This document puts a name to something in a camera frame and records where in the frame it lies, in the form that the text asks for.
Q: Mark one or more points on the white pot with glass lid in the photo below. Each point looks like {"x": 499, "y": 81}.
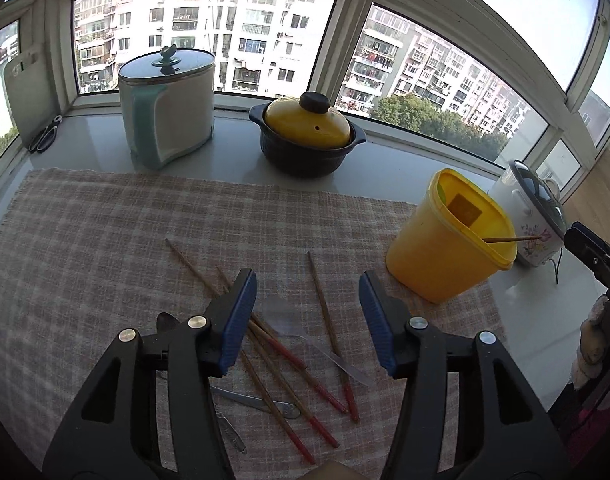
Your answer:
{"x": 180, "y": 120}

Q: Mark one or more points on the floral white rice cooker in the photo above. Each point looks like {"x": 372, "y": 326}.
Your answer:
{"x": 535, "y": 245}

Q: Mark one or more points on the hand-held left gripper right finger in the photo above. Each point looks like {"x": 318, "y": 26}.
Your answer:
{"x": 375, "y": 320}

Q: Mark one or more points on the checked woven table mat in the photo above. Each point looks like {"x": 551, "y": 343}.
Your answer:
{"x": 110, "y": 260}

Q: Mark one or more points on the person's right hand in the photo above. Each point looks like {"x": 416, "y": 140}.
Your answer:
{"x": 594, "y": 330}

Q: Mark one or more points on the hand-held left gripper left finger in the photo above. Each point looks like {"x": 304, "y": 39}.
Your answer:
{"x": 237, "y": 320}

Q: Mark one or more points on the red-tipped wooden chopstick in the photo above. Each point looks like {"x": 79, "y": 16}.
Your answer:
{"x": 325, "y": 310}
{"x": 295, "y": 389}
{"x": 195, "y": 272}
{"x": 510, "y": 239}
{"x": 310, "y": 374}

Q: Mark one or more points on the white window frame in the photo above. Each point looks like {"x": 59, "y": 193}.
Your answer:
{"x": 352, "y": 40}

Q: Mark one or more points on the black casserole with yellow lid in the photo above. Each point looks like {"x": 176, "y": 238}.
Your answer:
{"x": 305, "y": 125}

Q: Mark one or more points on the apartment buildings outside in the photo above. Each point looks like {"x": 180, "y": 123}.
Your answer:
{"x": 265, "y": 25}

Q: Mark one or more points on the white cutting board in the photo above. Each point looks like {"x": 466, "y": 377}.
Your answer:
{"x": 25, "y": 90}

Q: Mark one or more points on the person's right forearm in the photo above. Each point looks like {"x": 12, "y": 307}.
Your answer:
{"x": 587, "y": 377}

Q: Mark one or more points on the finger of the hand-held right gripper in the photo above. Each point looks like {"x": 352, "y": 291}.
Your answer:
{"x": 587, "y": 245}

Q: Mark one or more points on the yellow plastic container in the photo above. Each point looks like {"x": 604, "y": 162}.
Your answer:
{"x": 435, "y": 255}

